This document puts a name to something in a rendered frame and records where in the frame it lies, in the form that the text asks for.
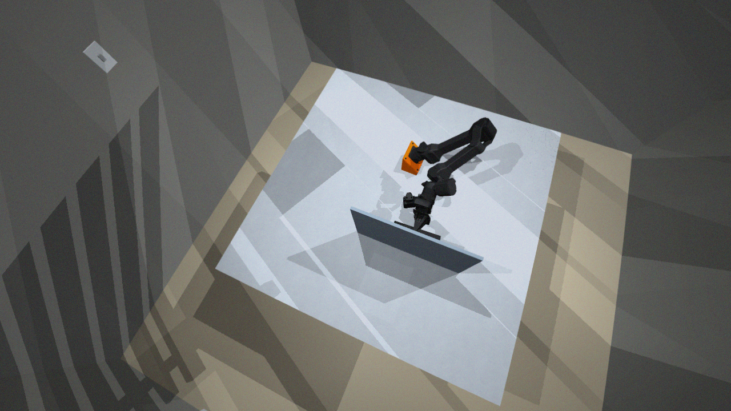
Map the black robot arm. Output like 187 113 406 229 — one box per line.
403 117 497 209

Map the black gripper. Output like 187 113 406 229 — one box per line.
413 192 436 231

